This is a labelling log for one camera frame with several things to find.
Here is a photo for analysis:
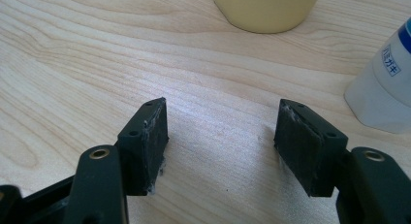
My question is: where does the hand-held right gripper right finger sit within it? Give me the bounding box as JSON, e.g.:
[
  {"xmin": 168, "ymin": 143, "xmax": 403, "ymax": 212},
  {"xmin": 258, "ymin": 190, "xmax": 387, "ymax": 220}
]
[{"xmin": 273, "ymin": 98, "xmax": 350, "ymax": 199}]

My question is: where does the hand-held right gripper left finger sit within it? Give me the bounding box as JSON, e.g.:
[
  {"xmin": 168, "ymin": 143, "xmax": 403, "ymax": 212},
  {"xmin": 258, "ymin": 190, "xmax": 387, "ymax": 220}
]
[{"xmin": 115, "ymin": 97, "xmax": 170, "ymax": 197}]

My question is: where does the white toothpaste tube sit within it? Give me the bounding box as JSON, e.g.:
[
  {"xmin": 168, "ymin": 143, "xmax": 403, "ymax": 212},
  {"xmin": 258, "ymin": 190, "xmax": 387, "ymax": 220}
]
[{"xmin": 343, "ymin": 17, "xmax": 411, "ymax": 135}]

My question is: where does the yellow mug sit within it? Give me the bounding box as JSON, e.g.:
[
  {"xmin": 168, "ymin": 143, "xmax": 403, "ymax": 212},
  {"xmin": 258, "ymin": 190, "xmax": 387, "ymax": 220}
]
[{"xmin": 211, "ymin": 0, "xmax": 324, "ymax": 35}]

